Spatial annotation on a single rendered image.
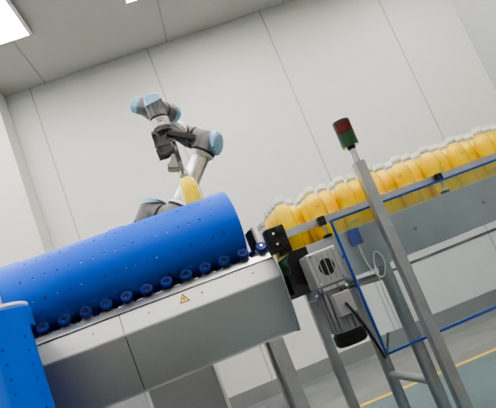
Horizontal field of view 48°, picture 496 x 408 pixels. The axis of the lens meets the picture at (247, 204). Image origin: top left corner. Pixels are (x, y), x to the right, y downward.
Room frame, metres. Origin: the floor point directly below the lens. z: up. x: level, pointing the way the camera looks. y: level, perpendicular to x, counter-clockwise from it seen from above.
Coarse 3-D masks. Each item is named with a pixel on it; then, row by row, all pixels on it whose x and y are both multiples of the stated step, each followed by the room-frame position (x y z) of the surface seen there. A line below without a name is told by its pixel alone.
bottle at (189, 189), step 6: (186, 174) 2.17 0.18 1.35; (180, 180) 2.17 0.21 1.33; (186, 180) 2.16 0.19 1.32; (192, 180) 2.17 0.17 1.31; (180, 186) 2.17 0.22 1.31; (186, 186) 2.15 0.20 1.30; (192, 186) 2.16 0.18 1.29; (186, 192) 2.16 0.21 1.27; (192, 192) 2.15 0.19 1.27; (198, 192) 2.17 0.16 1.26; (186, 198) 2.16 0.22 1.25; (192, 198) 2.15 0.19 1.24; (198, 198) 2.16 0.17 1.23; (186, 204) 2.17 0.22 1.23
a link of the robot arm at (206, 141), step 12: (192, 132) 2.61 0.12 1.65; (204, 132) 2.60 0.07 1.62; (216, 132) 2.60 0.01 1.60; (192, 144) 2.63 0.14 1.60; (204, 144) 2.59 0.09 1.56; (216, 144) 2.60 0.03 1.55; (192, 156) 2.61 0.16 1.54; (204, 156) 2.60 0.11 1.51; (192, 168) 2.59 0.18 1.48; (204, 168) 2.62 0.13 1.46; (180, 192) 2.58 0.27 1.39; (168, 204) 2.57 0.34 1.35; (180, 204) 2.56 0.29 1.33
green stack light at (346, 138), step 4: (344, 132) 1.91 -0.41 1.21; (348, 132) 1.91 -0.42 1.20; (352, 132) 1.92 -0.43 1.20; (340, 136) 1.92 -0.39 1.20; (344, 136) 1.92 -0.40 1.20; (348, 136) 1.91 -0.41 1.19; (352, 136) 1.92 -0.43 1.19; (356, 136) 1.93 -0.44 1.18; (340, 140) 1.93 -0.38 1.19; (344, 140) 1.92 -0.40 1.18; (348, 140) 1.91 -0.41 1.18; (352, 140) 1.91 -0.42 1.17; (356, 140) 1.92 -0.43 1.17; (340, 144) 1.95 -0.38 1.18; (344, 144) 1.92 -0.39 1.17; (348, 144) 1.92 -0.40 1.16; (352, 144) 1.92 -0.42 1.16; (356, 144) 1.95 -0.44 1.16; (344, 148) 1.94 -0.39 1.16
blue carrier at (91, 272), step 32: (128, 224) 2.07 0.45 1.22; (160, 224) 2.03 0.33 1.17; (192, 224) 2.04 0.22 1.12; (224, 224) 2.06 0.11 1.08; (64, 256) 1.97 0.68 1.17; (96, 256) 1.97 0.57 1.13; (128, 256) 1.98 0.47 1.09; (160, 256) 2.01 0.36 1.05; (192, 256) 2.05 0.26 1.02; (0, 288) 1.90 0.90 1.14; (32, 288) 1.91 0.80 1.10; (64, 288) 1.94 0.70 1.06; (96, 288) 1.97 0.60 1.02; (128, 288) 2.02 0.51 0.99; (160, 288) 2.10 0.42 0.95
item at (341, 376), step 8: (304, 296) 2.55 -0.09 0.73; (312, 296) 2.53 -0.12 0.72; (312, 304) 2.52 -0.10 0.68; (312, 312) 2.52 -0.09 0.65; (320, 312) 2.53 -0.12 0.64; (320, 320) 2.53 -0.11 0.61; (320, 328) 2.52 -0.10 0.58; (328, 328) 2.53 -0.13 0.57; (320, 336) 2.54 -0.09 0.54; (328, 336) 2.53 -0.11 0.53; (328, 344) 2.52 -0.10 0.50; (328, 352) 2.53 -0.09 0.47; (336, 352) 2.53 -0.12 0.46; (336, 360) 2.52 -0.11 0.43; (336, 368) 2.52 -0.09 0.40; (344, 368) 2.53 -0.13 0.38; (344, 376) 2.53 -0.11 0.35; (344, 384) 2.52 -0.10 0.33; (344, 392) 2.53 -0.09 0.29; (352, 392) 2.53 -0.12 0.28; (352, 400) 2.52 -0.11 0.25
